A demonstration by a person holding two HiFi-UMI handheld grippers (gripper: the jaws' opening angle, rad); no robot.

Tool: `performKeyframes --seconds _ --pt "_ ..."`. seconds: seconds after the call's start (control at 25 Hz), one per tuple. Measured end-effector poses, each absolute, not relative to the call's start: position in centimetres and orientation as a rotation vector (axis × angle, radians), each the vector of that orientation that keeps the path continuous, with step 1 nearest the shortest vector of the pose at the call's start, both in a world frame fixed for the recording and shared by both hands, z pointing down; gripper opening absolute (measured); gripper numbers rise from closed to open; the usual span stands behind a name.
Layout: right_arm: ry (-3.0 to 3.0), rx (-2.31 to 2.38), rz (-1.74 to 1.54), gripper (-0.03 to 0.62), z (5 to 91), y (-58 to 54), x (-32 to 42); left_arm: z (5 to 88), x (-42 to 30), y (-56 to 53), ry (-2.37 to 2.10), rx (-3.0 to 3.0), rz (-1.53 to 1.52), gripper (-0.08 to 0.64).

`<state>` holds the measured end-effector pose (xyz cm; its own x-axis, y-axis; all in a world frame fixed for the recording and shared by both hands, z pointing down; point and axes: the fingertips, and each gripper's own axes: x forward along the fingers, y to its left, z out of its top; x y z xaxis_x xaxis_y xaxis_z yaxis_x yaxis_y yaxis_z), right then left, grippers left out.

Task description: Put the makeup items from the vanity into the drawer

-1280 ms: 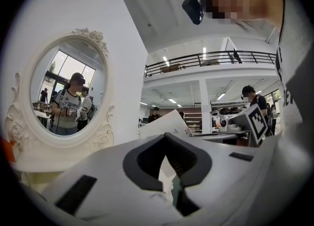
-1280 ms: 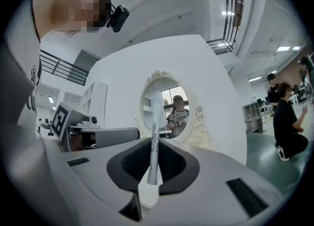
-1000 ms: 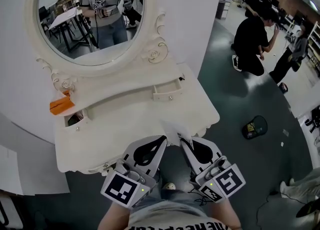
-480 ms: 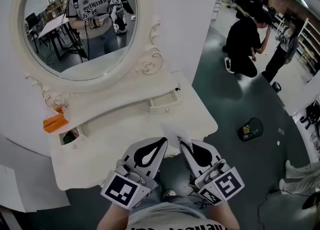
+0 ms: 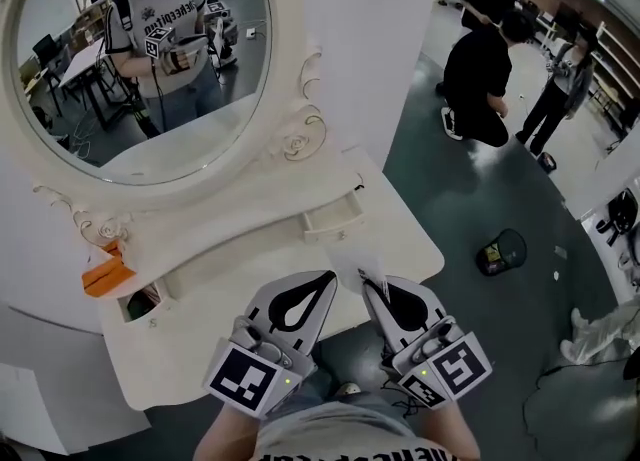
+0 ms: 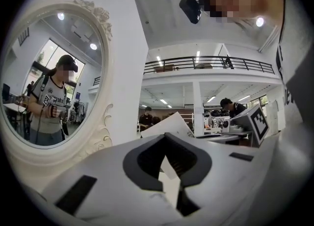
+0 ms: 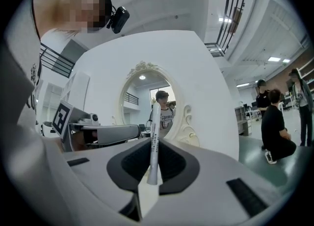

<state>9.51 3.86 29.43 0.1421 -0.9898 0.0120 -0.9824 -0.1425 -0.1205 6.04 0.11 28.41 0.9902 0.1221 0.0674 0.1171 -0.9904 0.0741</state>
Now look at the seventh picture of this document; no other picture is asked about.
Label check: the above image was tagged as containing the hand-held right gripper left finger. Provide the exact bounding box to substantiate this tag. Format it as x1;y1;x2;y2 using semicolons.
62;136;152;222

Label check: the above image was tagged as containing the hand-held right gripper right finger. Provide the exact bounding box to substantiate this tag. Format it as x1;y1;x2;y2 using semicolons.
143;138;293;226

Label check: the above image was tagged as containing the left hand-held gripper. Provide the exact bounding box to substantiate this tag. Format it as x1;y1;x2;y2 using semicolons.
51;100;141;152

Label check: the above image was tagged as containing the white plastic tube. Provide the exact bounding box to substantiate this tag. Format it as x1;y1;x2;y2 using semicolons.
146;102;162;185

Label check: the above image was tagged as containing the person's left hand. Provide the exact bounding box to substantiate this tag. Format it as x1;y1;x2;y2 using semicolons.
72;131;99;151

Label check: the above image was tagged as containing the white office cabinet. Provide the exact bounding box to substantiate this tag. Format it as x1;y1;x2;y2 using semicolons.
234;102;253;137

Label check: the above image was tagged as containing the black mezzanine railing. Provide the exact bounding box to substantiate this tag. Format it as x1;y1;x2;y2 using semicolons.
204;0;251;58
39;42;76;78

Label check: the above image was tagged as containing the person's grey printed shirt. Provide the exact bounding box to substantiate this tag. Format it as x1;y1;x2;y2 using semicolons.
2;0;53;147

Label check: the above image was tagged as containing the white partition panel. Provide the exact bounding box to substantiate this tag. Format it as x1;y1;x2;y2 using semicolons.
71;30;242;162

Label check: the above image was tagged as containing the person's head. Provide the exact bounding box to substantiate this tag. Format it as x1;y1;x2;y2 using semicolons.
33;0;113;37

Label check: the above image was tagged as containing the white shelving rack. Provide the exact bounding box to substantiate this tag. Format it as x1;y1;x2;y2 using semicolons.
295;59;314;93

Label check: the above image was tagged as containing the oval mirror with white frame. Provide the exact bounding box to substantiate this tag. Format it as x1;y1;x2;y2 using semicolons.
111;60;201;147

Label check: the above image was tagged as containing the black head-worn camera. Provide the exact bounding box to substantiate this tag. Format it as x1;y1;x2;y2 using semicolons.
106;6;130;34

